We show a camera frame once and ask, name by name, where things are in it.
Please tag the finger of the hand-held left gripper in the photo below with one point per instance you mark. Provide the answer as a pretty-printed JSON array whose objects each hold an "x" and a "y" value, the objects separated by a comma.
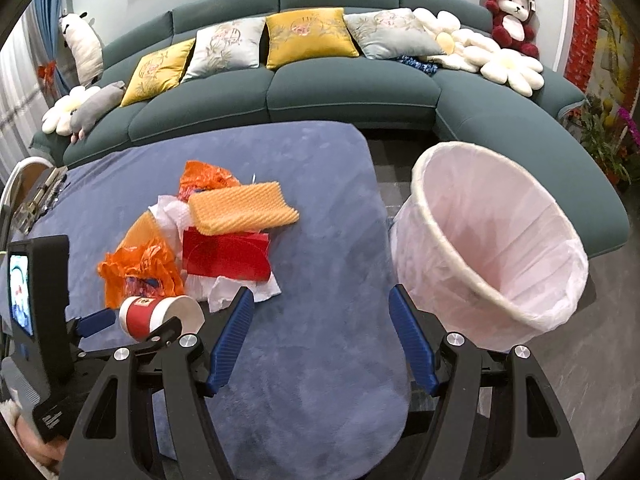
[
  {"x": 97, "y": 321},
  {"x": 162, "y": 332}
]

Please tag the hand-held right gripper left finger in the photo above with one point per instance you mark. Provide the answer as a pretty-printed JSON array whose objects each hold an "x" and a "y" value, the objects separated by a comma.
[{"x": 231, "y": 340}]

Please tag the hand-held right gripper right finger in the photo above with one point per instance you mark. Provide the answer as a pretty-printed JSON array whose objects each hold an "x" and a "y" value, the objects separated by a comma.
[{"x": 411, "y": 340}]

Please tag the red paper cup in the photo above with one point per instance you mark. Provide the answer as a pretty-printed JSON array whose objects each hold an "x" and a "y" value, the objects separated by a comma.
[{"x": 145, "y": 317}]

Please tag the orange plastic bag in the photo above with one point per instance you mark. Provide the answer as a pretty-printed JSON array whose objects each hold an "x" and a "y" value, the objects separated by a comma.
[
  {"x": 145, "y": 270},
  {"x": 205, "y": 177}
]

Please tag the white bin with pink liner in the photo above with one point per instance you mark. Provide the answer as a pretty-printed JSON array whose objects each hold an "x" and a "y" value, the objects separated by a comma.
[{"x": 500, "y": 240}]

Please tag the person's left hand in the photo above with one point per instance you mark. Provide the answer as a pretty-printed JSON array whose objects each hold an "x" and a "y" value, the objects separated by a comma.
[{"x": 42, "y": 452}]

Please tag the white crumpled tissue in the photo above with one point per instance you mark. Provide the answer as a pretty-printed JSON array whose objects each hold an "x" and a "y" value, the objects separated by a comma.
[{"x": 245, "y": 292}]

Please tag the metal clamp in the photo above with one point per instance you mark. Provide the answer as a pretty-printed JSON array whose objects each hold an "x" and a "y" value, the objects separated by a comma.
[{"x": 42, "y": 195}]

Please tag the red paper bag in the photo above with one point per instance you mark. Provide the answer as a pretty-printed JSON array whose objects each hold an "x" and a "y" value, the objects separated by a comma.
[{"x": 225, "y": 255}]

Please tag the orange foam sheet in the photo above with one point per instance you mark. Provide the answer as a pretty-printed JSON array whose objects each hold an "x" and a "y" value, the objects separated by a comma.
[{"x": 240, "y": 207}]

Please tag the blue plush blanket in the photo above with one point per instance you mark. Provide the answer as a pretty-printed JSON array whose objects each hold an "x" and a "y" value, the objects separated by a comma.
[{"x": 325, "y": 210}]

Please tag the grey plush toy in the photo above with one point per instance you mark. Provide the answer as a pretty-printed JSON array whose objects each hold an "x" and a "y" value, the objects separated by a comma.
[{"x": 95, "y": 107}]

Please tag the red curtain ornament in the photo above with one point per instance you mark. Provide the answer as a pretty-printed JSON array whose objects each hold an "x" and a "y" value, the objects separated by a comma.
[{"x": 49, "y": 75}]

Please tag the yellow embroidered pillow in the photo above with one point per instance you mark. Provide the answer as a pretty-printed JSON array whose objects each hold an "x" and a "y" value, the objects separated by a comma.
[
  {"x": 155, "y": 72},
  {"x": 307, "y": 35}
]

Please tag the panda plush toy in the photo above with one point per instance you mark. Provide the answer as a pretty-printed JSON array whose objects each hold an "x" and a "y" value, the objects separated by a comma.
[{"x": 82, "y": 45}]

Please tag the dark green sofa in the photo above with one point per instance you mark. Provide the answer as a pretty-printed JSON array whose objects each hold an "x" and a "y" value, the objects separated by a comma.
[{"x": 350, "y": 90}]

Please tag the blue curtain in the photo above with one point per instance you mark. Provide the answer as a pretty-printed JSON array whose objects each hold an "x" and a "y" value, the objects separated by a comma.
[{"x": 52, "y": 20}]

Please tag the green potted plant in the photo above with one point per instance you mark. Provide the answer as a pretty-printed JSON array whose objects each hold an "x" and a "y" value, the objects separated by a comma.
[{"x": 600, "y": 140}]

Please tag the blue sequin cloth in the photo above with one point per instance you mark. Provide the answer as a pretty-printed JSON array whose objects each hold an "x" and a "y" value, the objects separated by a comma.
[{"x": 417, "y": 64}]

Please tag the pale grey embroidered pillow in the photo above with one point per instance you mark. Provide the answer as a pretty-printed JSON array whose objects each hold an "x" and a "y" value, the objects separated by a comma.
[
  {"x": 385, "y": 30},
  {"x": 225, "y": 47}
]

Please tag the purple orchid plant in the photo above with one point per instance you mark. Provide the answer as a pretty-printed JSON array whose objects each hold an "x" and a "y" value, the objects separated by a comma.
[{"x": 631, "y": 122}]

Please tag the red and white teddy bear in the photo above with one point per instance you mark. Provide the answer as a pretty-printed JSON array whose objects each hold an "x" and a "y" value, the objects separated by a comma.
[{"x": 512, "y": 20}]

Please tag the white curved chair frame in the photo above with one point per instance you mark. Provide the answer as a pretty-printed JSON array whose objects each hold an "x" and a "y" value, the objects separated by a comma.
[{"x": 17, "y": 170}]

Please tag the red wall hanging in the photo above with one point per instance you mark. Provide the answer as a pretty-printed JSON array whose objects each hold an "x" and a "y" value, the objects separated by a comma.
[{"x": 590, "y": 20}]

